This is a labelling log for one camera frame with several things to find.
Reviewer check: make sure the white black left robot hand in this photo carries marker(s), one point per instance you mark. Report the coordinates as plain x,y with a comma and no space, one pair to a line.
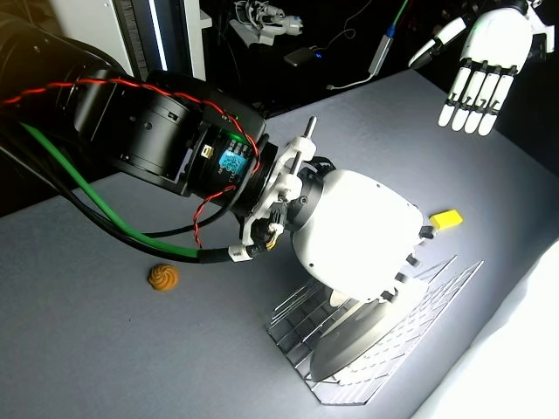
498,39

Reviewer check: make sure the white plate with barcode label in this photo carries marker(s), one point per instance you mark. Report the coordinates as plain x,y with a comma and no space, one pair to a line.
349,340

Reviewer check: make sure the grey adapter stick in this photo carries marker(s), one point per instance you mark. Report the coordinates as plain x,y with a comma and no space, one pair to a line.
380,52

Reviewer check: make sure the yellow block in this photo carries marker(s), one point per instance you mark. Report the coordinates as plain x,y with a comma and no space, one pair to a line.
447,219

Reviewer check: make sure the black power box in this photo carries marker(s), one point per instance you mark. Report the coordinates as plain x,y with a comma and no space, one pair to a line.
301,57

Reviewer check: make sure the spare white robot hand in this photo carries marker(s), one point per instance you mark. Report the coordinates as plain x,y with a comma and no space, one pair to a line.
266,19

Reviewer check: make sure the white robot column blue light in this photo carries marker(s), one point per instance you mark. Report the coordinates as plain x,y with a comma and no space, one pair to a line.
192,35

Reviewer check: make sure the orange swirl cookie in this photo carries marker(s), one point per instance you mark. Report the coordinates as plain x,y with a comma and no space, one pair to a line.
163,277

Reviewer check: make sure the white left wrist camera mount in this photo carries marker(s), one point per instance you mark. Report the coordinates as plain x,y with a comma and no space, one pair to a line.
543,30

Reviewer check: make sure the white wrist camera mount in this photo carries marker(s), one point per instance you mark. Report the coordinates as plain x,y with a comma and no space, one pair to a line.
301,146
543,30

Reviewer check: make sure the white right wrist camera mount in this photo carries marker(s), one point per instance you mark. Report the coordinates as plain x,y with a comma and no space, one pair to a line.
301,146

